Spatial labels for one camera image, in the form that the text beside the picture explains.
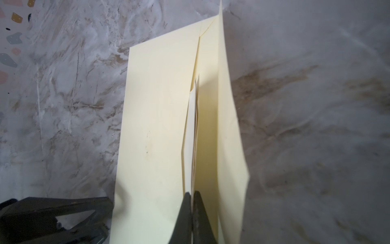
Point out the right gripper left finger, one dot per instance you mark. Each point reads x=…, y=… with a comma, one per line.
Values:
x=182, y=232

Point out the beige letter paper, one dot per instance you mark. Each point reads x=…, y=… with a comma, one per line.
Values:
x=190, y=140

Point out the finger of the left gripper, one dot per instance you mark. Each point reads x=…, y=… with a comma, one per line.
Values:
x=39, y=214
x=88, y=234

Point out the cream envelope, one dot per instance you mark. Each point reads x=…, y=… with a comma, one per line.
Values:
x=149, y=181

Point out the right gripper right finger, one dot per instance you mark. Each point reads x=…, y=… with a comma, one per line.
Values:
x=202, y=231

